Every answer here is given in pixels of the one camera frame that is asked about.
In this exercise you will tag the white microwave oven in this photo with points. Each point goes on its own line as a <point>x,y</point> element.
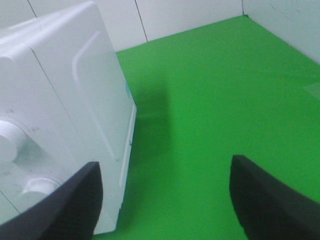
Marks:
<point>62,84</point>

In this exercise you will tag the white microwave knob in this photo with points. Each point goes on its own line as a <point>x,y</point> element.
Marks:
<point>40,185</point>
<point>12,141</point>

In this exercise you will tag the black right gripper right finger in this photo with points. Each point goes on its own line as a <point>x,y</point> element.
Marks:
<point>268,209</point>

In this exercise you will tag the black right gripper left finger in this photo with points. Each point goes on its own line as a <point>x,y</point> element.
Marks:
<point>69,213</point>

